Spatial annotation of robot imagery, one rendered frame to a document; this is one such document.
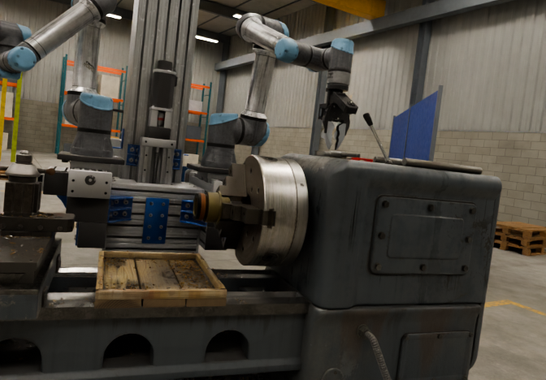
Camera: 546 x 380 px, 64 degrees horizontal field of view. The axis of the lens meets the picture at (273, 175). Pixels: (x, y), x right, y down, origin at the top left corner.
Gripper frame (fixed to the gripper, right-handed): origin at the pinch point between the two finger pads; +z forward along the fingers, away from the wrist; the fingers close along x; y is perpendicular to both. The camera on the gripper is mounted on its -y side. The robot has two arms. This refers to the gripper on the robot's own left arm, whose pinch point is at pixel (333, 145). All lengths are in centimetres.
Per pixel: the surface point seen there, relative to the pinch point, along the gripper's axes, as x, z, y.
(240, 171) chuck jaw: 33.7, 11.2, -7.8
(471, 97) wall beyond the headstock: -835, -206, 814
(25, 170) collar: 89, 16, -7
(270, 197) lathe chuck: 30.5, 16.1, -26.6
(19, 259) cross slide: 85, 33, -29
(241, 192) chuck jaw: 33.5, 17.0, -11.3
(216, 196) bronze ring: 41.4, 18.1, -14.1
